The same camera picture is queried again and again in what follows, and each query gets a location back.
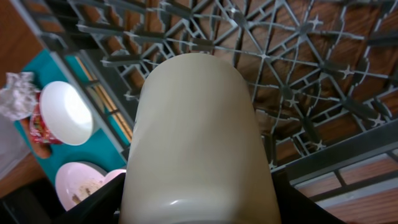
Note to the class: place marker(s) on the pink small bowl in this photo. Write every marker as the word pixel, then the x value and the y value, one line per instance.
pixel 111 175

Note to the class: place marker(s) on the grey dishwasher rack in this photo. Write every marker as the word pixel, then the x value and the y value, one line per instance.
pixel 322 75

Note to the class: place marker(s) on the pink plate with food scraps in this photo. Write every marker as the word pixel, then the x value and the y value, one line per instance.
pixel 76 181

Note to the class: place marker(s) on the clear plastic bin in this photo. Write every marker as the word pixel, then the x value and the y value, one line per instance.
pixel 13 148

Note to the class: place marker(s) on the wooden chopstick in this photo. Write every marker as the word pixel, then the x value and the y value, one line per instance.
pixel 112 112
pixel 87 73

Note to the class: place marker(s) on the crumpled white tissue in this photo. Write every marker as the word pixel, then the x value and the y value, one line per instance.
pixel 19 96

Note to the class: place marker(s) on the wooden chopstick left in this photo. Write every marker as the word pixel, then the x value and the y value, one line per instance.
pixel 87 73

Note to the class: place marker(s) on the white paper cup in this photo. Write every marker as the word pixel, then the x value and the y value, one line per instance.
pixel 196 154

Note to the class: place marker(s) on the black plastic tray bin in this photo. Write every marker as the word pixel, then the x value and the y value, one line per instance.
pixel 36 202

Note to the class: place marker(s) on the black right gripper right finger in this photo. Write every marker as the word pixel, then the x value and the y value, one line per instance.
pixel 295 208

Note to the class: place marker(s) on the white bowl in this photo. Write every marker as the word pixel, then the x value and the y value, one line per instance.
pixel 65 113

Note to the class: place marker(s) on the teal plastic tray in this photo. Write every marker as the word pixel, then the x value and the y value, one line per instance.
pixel 98 150

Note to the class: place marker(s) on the red snack wrapper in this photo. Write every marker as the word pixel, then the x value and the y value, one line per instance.
pixel 39 132

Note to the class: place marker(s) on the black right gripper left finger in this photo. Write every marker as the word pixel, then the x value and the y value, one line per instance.
pixel 98 208

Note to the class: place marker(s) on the wooden chopstick right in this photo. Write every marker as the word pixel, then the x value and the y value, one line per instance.
pixel 112 112

